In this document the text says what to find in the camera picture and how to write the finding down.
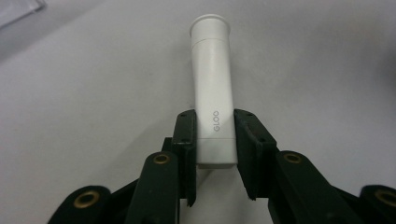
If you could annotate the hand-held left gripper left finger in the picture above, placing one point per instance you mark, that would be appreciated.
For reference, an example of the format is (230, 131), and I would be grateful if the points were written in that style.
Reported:
(186, 149)

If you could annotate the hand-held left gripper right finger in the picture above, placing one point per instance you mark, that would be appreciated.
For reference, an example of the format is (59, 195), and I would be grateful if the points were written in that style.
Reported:
(252, 146)

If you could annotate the white glue stick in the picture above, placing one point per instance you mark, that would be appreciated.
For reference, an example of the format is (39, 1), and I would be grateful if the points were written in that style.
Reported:
(213, 93)

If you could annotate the clear plastic organizer box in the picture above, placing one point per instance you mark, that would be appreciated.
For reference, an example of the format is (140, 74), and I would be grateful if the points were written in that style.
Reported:
(15, 11)

